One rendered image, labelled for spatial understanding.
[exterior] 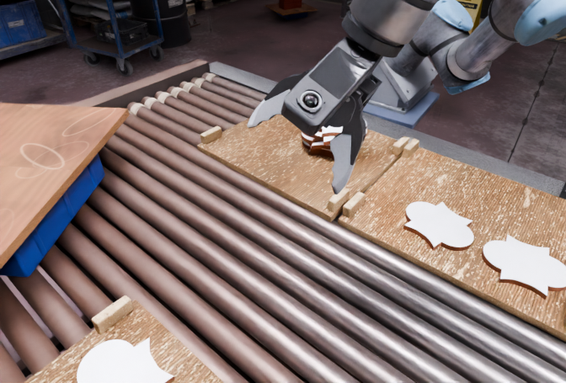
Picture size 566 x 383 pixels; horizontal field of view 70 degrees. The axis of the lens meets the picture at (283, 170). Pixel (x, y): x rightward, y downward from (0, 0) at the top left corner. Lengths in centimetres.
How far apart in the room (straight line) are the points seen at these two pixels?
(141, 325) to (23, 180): 35
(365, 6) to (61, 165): 64
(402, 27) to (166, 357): 52
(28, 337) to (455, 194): 82
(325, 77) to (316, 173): 52
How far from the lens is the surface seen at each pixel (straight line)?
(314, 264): 75
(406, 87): 135
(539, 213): 96
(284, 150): 100
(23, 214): 78
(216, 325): 68
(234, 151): 100
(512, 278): 79
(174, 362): 64
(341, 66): 44
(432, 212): 85
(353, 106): 47
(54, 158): 90
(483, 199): 95
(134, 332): 68
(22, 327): 78
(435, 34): 126
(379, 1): 43
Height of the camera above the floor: 148
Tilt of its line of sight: 36 degrees down
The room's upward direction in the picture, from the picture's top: straight up
